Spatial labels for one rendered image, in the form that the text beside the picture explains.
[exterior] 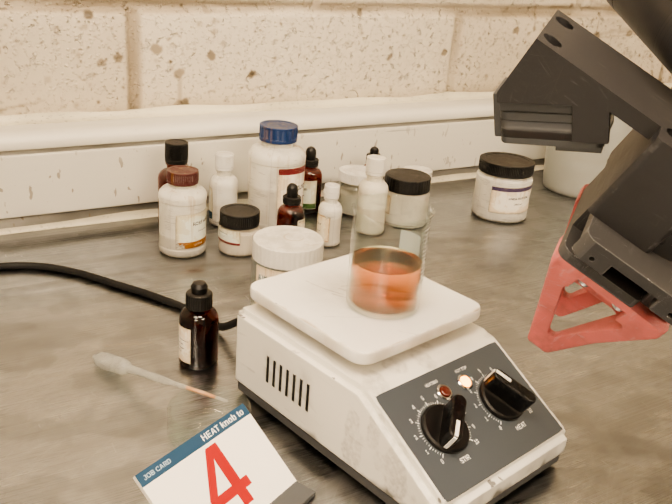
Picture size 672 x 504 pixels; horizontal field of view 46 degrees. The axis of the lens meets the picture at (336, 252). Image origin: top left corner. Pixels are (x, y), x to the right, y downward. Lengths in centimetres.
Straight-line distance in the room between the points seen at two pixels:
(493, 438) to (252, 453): 15
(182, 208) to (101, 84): 19
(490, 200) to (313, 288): 46
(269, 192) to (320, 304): 35
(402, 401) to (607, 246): 17
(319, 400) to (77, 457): 16
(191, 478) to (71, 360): 20
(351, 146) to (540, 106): 62
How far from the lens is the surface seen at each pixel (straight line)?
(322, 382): 50
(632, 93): 40
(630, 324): 43
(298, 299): 53
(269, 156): 85
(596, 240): 39
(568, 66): 38
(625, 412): 65
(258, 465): 50
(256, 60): 96
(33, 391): 61
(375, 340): 49
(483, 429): 51
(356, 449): 50
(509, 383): 52
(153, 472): 46
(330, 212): 83
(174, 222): 79
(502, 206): 97
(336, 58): 101
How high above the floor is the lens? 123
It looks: 23 degrees down
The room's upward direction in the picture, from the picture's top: 5 degrees clockwise
